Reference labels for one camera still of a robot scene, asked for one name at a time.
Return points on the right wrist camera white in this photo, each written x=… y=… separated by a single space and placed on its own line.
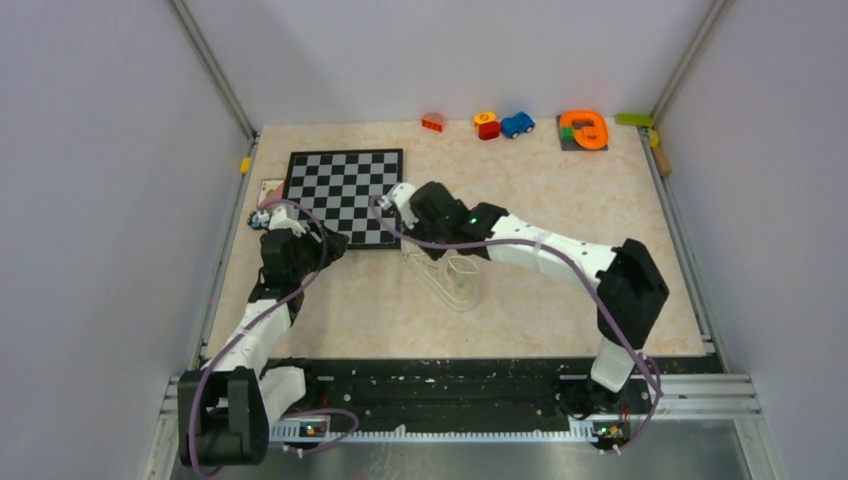
x=398 y=201

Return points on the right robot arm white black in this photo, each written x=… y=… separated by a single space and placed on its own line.
x=624 y=282

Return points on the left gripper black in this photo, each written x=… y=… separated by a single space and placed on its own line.
x=335 y=245

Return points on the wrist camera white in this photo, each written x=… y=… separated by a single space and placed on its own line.
x=278 y=219
x=398 y=201

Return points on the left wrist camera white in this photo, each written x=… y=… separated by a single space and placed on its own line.
x=278 y=219

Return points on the black white chessboard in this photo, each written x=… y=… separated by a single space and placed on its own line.
x=336 y=186

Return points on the wooden block right rail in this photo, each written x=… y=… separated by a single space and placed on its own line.
x=663 y=163

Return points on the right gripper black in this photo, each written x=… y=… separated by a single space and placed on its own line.
x=416 y=232

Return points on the small blue toy robot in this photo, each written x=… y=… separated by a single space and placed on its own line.
x=259 y=220

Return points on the white cable duct strip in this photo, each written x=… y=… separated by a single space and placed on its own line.
x=295 y=432

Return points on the orange marble track toy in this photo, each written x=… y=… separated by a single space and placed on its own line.
x=582 y=130

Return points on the pink tangram card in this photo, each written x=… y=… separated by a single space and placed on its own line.
x=270 y=190

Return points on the red toy block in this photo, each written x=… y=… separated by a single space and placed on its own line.
x=489 y=130

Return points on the green block on rail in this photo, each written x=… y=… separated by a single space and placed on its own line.
x=637 y=120

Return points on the beige lace sneaker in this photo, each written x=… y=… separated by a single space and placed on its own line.
x=415 y=258

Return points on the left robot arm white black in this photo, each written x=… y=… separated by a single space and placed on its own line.
x=227 y=407

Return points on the blue toy car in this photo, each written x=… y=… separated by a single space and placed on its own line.
x=517 y=124

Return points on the orange toy block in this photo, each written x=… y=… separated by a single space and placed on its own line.
x=433 y=121

